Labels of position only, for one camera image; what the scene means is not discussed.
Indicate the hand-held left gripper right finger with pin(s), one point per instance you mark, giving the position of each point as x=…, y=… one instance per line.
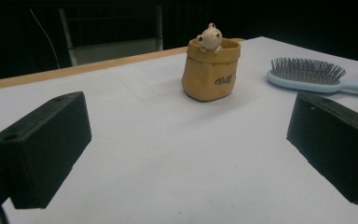
x=338, y=146

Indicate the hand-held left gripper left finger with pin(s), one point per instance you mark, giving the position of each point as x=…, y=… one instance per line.
x=40, y=149

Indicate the light blue hairbrush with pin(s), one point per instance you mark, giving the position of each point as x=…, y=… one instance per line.
x=307, y=85

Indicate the wooden table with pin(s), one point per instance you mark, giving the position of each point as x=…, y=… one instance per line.
x=74, y=69

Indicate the white metal stand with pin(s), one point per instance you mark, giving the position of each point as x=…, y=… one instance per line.
x=115, y=51

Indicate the white table sheet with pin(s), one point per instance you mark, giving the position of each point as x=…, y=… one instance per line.
x=167, y=155

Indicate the tan bag-shaped pot with frog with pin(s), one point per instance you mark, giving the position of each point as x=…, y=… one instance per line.
x=208, y=77

